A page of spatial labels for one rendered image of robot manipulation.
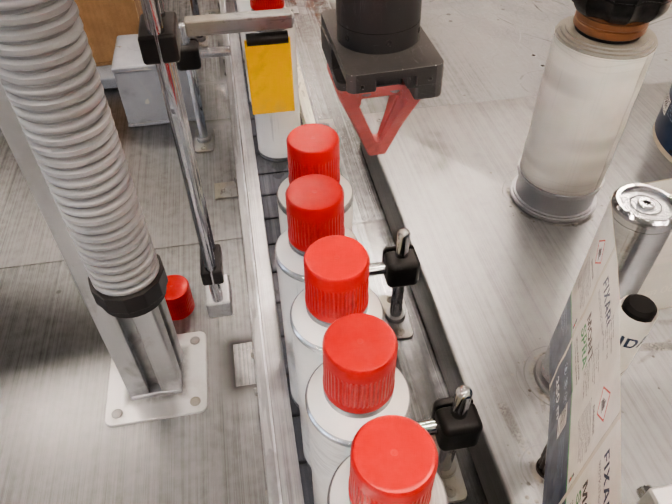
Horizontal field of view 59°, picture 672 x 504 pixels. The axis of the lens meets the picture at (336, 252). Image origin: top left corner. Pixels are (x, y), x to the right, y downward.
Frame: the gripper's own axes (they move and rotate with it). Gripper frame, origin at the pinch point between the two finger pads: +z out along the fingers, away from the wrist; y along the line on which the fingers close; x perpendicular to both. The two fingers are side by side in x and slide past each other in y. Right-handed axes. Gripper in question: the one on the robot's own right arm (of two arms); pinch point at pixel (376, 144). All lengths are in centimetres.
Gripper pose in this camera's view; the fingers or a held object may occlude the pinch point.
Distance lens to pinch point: 48.3
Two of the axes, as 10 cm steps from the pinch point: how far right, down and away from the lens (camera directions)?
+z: 0.4, 7.0, 7.1
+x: -9.8, 1.6, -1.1
